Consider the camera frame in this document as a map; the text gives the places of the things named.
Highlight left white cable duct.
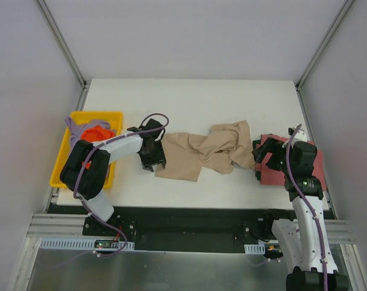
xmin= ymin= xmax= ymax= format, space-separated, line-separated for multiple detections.
xmin=41 ymin=238 xmax=135 ymax=252

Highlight right white cable duct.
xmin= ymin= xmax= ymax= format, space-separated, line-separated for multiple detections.
xmin=244 ymin=244 xmax=266 ymax=255

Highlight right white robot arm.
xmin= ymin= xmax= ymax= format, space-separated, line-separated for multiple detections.
xmin=252 ymin=136 xmax=350 ymax=290

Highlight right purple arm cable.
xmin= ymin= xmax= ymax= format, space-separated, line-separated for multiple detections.
xmin=246 ymin=123 xmax=331 ymax=291

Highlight lilac t shirt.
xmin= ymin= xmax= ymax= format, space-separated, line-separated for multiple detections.
xmin=65 ymin=116 xmax=110 ymax=150

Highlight left aluminium frame post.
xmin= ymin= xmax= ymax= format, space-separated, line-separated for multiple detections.
xmin=35 ymin=0 xmax=87 ymax=89

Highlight white cable duct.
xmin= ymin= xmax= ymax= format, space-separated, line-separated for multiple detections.
xmin=244 ymin=244 xmax=266 ymax=255
xmin=41 ymin=238 xmax=135 ymax=252

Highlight yellow plastic bin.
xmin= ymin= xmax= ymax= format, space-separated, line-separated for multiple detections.
xmin=50 ymin=111 xmax=123 ymax=188

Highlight beige t shirt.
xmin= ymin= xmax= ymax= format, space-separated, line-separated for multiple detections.
xmin=155 ymin=121 xmax=255 ymax=182

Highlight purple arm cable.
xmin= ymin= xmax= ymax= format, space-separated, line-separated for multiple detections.
xmin=246 ymin=123 xmax=331 ymax=291
xmin=72 ymin=113 xmax=172 ymax=258

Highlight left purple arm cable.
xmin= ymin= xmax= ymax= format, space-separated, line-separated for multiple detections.
xmin=72 ymin=113 xmax=172 ymax=258

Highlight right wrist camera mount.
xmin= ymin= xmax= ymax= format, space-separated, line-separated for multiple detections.
xmin=288 ymin=127 xmax=308 ymax=142

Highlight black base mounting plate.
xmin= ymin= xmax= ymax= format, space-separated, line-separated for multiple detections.
xmin=46 ymin=193 xmax=296 ymax=253

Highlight right aluminium frame post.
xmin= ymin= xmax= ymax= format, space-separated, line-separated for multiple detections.
xmin=295 ymin=0 xmax=356 ymax=92

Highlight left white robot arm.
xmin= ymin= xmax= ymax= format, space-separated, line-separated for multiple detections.
xmin=59 ymin=118 xmax=166 ymax=236

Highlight orange t shirt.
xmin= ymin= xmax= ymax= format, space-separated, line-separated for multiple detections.
xmin=81 ymin=125 xmax=116 ymax=142

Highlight front aluminium rail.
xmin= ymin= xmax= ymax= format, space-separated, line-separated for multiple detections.
xmin=27 ymin=213 xmax=356 ymax=244

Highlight aluminium frame post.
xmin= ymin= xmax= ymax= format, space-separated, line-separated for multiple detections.
xmin=35 ymin=0 xmax=87 ymax=89
xmin=295 ymin=0 xmax=356 ymax=92

